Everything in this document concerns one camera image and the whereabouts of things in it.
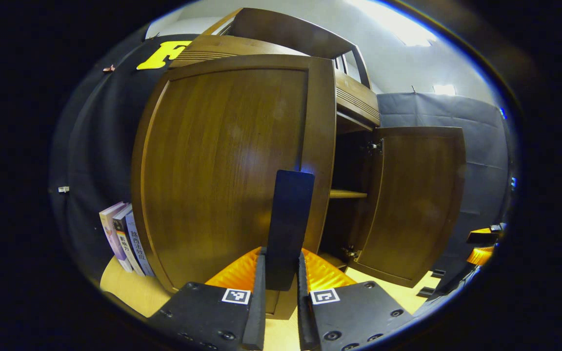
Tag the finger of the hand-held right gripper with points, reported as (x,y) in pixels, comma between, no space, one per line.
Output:
(480,256)
(481,238)

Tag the wooden shoe cabinet door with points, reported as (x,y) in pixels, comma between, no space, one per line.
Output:
(212,170)
(412,204)

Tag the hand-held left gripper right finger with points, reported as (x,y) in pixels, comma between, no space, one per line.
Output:
(303,317)

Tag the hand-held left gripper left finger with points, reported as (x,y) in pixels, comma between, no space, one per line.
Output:
(259,312)

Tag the wooden double-door shoe cabinet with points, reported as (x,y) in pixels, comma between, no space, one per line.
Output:
(286,31)

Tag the black and white book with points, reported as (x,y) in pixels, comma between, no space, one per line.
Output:
(124,239)

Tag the blue book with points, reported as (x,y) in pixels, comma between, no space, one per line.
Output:
(139,248)

